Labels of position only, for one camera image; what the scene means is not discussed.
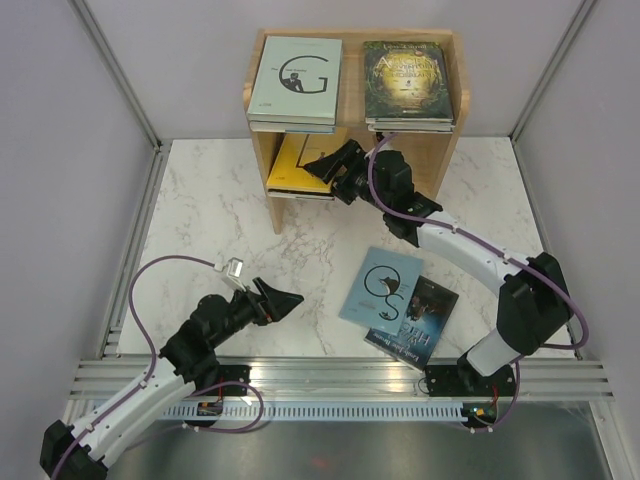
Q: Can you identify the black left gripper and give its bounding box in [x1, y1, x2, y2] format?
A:
[210, 276, 303, 348]

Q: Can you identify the yellow paperback book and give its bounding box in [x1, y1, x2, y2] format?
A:
[266, 128, 348, 193]

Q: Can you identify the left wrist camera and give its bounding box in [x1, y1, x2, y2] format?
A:
[213, 257, 248, 291]

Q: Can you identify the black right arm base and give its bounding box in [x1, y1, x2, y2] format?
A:
[424, 364, 517, 398]

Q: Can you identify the wooden two-tier shelf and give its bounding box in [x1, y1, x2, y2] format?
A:
[242, 27, 473, 235]

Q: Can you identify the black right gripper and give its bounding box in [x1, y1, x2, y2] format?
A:
[304, 138, 391, 212]

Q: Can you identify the aluminium frame post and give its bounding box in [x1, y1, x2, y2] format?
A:
[68, 0, 164, 154]
[508, 0, 599, 144]

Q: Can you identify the pale green Gatsby book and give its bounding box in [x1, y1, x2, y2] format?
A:
[247, 35, 343, 126]

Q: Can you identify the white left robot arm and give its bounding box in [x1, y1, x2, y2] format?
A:
[39, 278, 304, 479]

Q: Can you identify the white slotted cable duct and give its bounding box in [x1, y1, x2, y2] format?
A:
[161, 400, 489, 422]

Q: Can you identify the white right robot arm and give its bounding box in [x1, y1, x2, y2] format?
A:
[304, 140, 574, 394]

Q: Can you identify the purple Robinson Crusoe book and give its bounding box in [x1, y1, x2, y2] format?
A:
[367, 121, 455, 133]

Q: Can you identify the right aluminium frame post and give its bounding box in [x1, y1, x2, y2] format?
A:
[508, 0, 599, 144]

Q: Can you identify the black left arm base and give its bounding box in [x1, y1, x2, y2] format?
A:
[194, 364, 251, 400]

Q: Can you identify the black Moon and Sixpence book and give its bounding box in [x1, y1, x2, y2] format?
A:
[267, 190, 334, 201]

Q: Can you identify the light blue paperback book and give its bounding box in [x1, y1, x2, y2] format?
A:
[339, 247, 424, 335]

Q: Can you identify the blue 20000 Leagues book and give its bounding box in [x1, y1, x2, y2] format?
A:
[249, 121, 336, 134]

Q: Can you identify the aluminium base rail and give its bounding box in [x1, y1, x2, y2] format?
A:
[69, 356, 616, 401]

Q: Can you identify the dark Wuthering Heights book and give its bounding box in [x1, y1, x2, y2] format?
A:
[364, 276, 459, 371]

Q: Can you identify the green Alice Wonderland book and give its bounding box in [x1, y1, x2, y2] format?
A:
[363, 41, 454, 131]

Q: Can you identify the left aluminium frame post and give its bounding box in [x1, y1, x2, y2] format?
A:
[68, 0, 164, 154]

